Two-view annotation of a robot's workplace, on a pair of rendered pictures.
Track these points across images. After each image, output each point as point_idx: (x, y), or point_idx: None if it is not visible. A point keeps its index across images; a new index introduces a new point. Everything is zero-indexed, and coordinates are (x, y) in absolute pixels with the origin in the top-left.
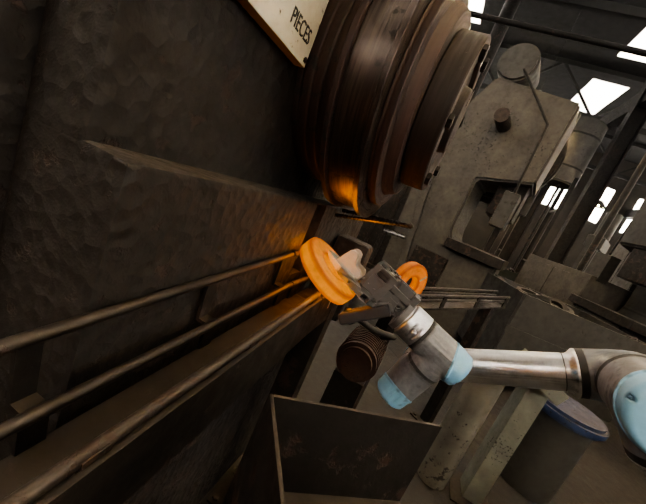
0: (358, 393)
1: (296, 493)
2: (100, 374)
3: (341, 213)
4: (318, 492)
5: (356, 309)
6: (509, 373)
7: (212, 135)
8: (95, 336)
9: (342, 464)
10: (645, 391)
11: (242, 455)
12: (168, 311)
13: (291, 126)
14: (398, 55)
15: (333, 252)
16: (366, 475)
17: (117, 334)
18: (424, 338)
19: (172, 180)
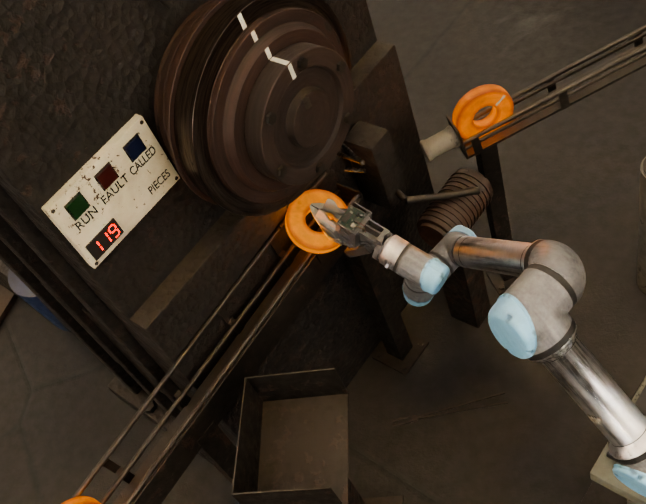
0: None
1: (290, 399)
2: (193, 376)
3: None
4: (300, 397)
5: None
6: (494, 268)
7: (165, 257)
8: (183, 364)
9: (300, 388)
10: (489, 315)
11: (403, 312)
12: (207, 333)
13: None
14: (212, 185)
15: (315, 203)
16: (317, 389)
17: (191, 357)
18: (395, 269)
19: (162, 314)
